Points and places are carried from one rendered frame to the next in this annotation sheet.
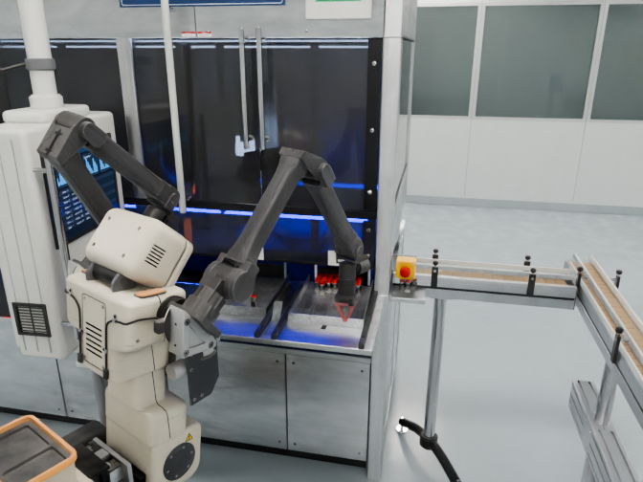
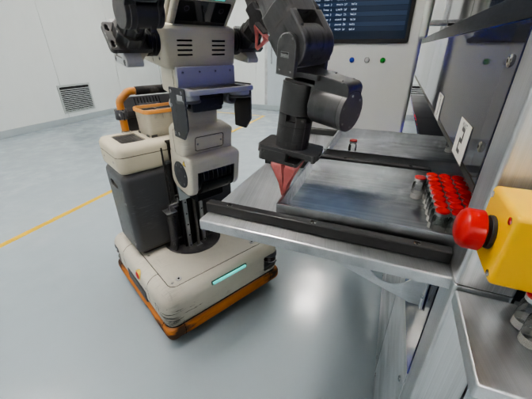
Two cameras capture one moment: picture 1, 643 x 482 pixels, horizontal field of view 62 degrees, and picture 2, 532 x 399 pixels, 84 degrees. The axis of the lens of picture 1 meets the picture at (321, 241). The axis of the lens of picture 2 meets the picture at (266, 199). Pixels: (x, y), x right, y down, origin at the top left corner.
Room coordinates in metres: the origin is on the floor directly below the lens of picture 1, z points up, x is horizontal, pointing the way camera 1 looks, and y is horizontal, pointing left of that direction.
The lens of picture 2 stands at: (1.66, -0.58, 1.15)
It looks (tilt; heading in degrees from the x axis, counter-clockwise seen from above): 27 degrees down; 100
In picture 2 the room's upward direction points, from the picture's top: straight up
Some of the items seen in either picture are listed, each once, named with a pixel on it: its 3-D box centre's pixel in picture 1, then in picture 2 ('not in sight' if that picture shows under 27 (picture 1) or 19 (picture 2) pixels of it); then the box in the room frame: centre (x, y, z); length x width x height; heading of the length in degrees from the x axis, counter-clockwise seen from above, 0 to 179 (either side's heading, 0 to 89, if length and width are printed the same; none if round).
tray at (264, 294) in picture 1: (246, 290); (392, 148); (1.87, 0.28, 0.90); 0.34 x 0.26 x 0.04; 168
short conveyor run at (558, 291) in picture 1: (480, 276); not in sight; (1.94, -0.63, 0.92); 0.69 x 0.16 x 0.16; 78
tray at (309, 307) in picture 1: (333, 298); (381, 197); (1.79, -0.05, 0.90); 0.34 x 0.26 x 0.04; 169
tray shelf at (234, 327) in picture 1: (284, 308); (358, 174); (1.76, 0.13, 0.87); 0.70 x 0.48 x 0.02; 78
